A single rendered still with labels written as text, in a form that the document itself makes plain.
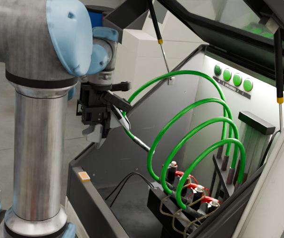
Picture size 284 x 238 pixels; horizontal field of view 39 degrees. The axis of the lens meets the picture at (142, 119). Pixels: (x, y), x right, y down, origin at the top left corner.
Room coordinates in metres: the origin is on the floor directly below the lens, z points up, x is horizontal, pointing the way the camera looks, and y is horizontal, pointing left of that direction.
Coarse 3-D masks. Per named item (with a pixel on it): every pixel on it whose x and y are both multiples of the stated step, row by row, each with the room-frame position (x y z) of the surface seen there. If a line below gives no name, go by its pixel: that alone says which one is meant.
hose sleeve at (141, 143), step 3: (135, 138) 1.31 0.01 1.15; (135, 141) 1.31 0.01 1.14; (138, 141) 1.31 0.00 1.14; (141, 141) 1.31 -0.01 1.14; (138, 144) 1.31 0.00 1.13; (141, 144) 1.31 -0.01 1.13; (144, 144) 1.31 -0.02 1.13; (144, 147) 1.31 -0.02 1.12; (147, 147) 1.31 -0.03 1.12; (147, 150) 1.31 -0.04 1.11
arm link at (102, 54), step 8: (96, 40) 1.02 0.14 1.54; (104, 40) 1.05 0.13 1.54; (96, 48) 0.95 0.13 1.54; (104, 48) 0.99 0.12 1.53; (96, 56) 0.94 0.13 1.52; (104, 56) 0.96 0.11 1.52; (96, 64) 0.94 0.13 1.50; (104, 64) 0.96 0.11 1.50; (88, 72) 0.94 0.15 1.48; (96, 72) 0.95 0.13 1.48
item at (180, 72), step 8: (176, 72) 1.32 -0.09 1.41; (184, 72) 1.33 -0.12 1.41; (192, 72) 1.33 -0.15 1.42; (200, 72) 1.34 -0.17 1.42; (152, 80) 1.31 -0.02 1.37; (144, 88) 1.31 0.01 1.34; (224, 96) 1.35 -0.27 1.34; (224, 112) 1.35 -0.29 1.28; (224, 128) 1.35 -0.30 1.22; (224, 136) 1.35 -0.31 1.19
